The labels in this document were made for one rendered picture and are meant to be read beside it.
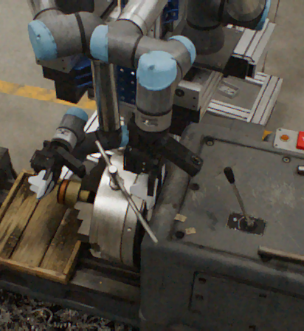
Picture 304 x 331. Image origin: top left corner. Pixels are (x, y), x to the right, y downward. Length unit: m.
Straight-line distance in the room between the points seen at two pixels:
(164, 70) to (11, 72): 2.78
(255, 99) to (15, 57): 1.59
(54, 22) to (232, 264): 0.85
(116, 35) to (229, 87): 2.14
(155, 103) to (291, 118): 2.45
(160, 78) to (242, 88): 2.26
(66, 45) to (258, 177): 0.66
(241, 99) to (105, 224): 1.92
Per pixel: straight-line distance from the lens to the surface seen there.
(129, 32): 1.30
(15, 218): 1.94
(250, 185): 1.53
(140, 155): 1.26
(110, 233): 1.55
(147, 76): 1.15
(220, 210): 1.47
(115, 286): 1.79
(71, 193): 1.68
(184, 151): 1.27
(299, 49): 4.09
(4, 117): 3.57
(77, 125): 1.88
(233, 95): 3.31
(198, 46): 2.03
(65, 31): 1.74
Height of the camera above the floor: 2.42
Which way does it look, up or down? 52 degrees down
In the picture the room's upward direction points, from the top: 2 degrees counter-clockwise
